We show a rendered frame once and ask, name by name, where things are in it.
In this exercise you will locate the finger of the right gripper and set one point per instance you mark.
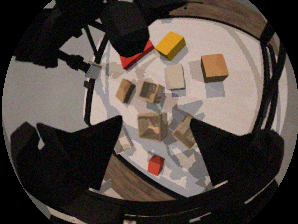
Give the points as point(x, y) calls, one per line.
point(157, 8)

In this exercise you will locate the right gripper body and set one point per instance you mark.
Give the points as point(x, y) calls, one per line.
point(123, 23)

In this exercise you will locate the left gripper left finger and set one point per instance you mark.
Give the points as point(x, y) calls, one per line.
point(88, 150)

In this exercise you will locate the yellow rectangular block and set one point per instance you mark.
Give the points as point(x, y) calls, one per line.
point(170, 45)

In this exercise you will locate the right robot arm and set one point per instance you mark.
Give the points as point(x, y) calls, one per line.
point(43, 49)

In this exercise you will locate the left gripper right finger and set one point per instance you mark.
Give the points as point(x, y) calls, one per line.
point(221, 150)

